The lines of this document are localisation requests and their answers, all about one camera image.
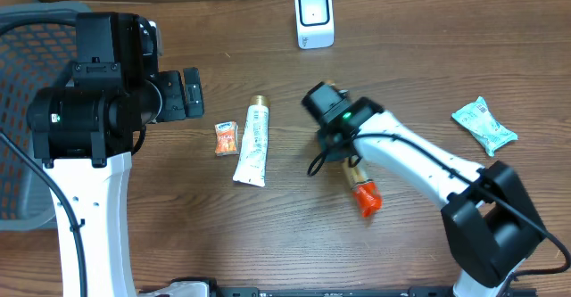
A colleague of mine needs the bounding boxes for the teal snack packet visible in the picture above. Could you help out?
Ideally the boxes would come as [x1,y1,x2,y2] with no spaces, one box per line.
[451,96,518,157]

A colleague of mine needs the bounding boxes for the small orange sachet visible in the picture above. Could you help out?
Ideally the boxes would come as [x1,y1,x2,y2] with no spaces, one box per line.
[215,121,238,156]

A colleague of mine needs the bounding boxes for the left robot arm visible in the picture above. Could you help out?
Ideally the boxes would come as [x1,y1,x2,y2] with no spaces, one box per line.
[27,12,204,296]

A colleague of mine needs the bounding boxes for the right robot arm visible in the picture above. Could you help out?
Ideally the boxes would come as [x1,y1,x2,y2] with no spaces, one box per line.
[302,82,545,296]

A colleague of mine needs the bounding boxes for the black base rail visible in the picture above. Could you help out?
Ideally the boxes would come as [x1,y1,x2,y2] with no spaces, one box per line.
[138,278,539,297]

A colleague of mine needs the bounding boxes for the white barcode scanner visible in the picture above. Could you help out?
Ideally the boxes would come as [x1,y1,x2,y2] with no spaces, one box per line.
[294,0,335,50]

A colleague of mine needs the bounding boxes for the white tube gold cap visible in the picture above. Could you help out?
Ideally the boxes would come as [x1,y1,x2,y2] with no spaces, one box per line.
[233,95,269,187]

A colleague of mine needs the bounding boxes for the orange spaghetti packet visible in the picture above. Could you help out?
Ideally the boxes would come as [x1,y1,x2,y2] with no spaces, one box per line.
[342,159,383,218]

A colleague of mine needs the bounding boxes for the grey plastic basket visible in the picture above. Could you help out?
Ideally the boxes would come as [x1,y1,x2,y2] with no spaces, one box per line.
[1,2,91,231]

